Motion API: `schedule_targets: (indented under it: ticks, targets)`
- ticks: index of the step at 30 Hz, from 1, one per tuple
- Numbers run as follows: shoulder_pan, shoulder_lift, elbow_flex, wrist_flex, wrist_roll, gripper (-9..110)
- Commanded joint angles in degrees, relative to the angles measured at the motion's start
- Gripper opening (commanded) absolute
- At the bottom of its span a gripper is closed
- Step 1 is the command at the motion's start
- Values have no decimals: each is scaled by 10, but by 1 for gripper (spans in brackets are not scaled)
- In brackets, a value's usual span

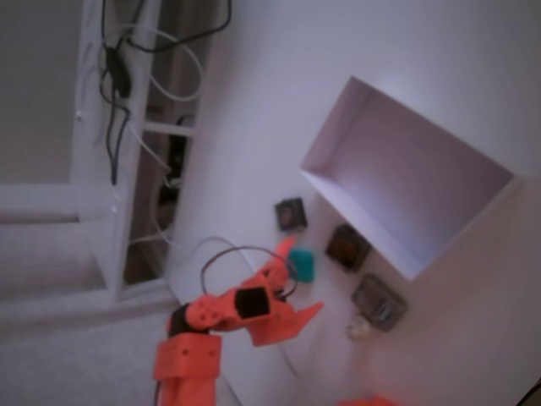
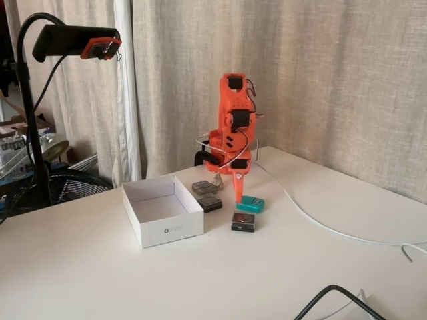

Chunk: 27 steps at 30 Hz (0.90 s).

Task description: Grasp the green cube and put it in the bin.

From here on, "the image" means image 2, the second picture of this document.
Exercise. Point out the orange fixed gripper finger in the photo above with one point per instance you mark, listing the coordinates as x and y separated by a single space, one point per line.
239 190

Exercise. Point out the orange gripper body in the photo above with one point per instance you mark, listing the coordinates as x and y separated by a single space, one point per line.
239 165

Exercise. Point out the green cube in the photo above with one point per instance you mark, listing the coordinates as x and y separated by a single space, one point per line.
255 204

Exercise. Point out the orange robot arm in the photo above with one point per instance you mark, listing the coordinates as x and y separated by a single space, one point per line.
230 96

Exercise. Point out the white cardboard bin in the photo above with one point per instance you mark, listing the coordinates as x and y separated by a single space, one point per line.
173 230

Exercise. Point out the small white bear figurine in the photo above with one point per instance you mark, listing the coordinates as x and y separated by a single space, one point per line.
218 180

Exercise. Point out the black ink pad case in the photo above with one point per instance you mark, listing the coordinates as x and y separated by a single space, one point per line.
208 202
243 221

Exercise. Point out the black table clamp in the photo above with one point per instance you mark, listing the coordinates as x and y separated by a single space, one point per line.
205 156

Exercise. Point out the grey ink pad case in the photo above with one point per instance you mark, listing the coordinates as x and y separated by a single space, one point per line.
202 187

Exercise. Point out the beige linen curtain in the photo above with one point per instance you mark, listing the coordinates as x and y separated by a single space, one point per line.
300 66

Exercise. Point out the white sheer curtain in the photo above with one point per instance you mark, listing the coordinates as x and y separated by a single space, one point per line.
128 100

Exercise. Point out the white metal rods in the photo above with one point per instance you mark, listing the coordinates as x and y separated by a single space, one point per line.
83 161

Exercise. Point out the black floor fan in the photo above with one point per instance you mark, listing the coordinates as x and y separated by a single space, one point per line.
76 186

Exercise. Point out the round pale metal lamp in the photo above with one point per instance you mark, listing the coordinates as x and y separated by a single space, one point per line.
55 146

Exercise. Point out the black gooseneck stand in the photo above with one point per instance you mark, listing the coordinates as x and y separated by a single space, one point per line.
36 156

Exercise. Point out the brown cardboard box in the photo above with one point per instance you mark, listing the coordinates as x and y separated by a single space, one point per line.
13 128

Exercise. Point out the camera on black stand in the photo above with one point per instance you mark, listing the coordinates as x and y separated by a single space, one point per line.
86 116

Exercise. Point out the orange camera mount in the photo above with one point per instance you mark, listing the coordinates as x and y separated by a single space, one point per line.
100 48

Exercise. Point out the black camera holder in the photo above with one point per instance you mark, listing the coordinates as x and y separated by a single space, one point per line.
66 38

